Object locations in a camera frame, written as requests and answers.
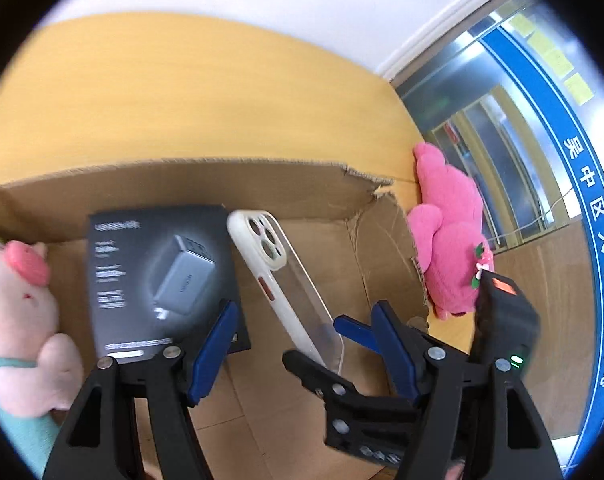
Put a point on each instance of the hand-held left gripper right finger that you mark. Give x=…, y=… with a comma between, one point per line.
x=394, y=355

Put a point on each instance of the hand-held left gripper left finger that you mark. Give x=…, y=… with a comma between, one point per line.
x=214, y=350

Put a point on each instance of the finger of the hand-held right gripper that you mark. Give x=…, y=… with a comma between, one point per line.
x=354, y=330
x=362, y=410

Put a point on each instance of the clear white phone case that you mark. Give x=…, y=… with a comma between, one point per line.
x=292, y=285

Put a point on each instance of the brown cardboard box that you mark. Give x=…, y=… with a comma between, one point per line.
x=181, y=185

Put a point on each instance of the brown wooden door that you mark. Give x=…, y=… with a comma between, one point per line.
x=557, y=270

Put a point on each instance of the black charger package box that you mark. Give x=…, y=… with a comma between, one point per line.
x=156, y=260

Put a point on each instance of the pink bear plush toy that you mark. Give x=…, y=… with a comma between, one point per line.
x=452, y=220

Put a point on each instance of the blue banner strip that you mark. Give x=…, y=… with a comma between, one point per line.
x=589, y=185

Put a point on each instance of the glass partition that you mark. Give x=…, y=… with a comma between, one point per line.
x=482, y=125

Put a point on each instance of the pink pig plush toy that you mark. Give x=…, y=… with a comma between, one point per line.
x=16, y=310

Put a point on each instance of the yellow sticky note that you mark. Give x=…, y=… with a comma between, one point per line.
x=522, y=23
x=552, y=55
x=578, y=89

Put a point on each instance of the white door frame trim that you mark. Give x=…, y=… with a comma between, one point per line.
x=432, y=30

